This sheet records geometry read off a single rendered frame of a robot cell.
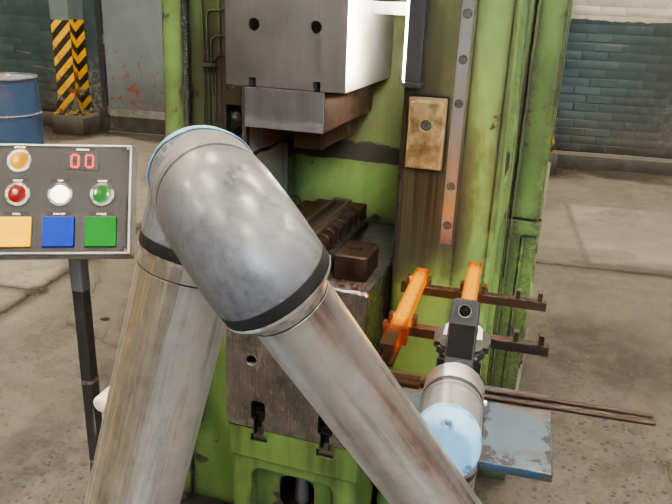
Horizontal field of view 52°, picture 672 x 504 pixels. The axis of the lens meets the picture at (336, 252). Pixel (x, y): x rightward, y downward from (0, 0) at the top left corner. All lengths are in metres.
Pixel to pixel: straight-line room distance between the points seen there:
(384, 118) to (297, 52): 0.53
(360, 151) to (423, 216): 0.44
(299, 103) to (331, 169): 0.55
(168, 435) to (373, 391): 0.25
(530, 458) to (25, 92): 5.33
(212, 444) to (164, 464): 1.49
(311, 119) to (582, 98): 6.08
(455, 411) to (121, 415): 0.42
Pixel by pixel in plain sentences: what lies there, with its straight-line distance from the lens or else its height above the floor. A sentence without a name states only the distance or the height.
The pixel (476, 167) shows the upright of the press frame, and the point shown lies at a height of 1.20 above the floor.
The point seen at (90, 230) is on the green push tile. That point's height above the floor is 1.01.
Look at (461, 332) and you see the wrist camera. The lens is 1.10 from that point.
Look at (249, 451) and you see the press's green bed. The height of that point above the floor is 0.39.
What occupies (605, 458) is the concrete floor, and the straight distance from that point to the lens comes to 2.86.
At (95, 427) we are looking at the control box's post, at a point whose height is 0.37.
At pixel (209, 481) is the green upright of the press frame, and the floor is 0.07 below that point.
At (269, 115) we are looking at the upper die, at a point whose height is 1.30.
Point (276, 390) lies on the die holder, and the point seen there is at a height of 0.60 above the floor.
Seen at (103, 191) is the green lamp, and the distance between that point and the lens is 1.81.
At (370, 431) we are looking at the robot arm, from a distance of 0.71.
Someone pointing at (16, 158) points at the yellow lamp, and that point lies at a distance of 1.89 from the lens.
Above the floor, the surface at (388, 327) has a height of 1.00.
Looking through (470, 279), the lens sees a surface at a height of 1.03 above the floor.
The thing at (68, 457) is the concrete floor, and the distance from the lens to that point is 2.73.
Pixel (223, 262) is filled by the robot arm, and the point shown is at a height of 1.35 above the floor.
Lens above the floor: 1.56
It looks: 20 degrees down
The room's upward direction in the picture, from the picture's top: 2 degrees clockwise
